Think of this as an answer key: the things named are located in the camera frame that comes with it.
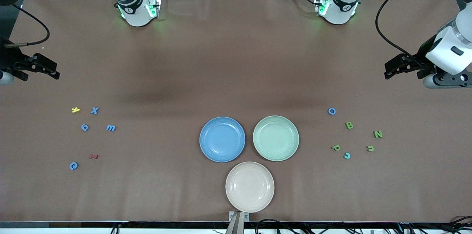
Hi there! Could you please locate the black table edge rail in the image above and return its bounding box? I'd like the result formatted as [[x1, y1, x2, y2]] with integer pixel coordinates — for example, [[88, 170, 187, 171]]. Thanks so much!
[[0, 221, 472, 234]]

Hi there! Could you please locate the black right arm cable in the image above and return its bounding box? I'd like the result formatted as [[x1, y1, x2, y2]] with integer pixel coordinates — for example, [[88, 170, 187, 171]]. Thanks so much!
[[4, 3, 51, 47]]

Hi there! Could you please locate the blue plate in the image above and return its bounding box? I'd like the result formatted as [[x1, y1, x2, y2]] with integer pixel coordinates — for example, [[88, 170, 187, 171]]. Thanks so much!
[[199, 117, 246, 163]]

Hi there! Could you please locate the beige plate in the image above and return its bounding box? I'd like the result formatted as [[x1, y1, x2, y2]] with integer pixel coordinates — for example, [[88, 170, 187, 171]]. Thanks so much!
[[225, 161, 275, 213]]

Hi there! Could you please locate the metal bracket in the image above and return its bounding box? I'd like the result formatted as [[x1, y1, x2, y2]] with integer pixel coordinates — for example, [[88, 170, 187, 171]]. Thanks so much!
[[229, 211, 250, 234]]

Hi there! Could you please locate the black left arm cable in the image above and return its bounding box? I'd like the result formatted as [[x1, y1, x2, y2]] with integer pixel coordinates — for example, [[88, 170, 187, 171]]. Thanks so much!
[[375, 0, 457, 60]]

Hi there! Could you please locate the black looped cable under table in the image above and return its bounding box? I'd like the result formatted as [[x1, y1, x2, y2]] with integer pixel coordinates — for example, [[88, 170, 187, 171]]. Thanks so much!
[[254, 219, 295, 234]]

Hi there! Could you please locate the brown table cover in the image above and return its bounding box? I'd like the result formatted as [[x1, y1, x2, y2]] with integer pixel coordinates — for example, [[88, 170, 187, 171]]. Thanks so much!
[[0, 0, 472, 223]]

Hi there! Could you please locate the light green plate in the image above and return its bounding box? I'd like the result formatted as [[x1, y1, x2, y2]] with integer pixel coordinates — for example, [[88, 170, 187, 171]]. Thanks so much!
[[253, 115, 300, 162]]

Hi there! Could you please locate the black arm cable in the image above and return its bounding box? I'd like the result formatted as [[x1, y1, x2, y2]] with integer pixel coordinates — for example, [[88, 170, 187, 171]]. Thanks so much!
[[375, 0, 457, 60], [4, 3, 51, 47]]

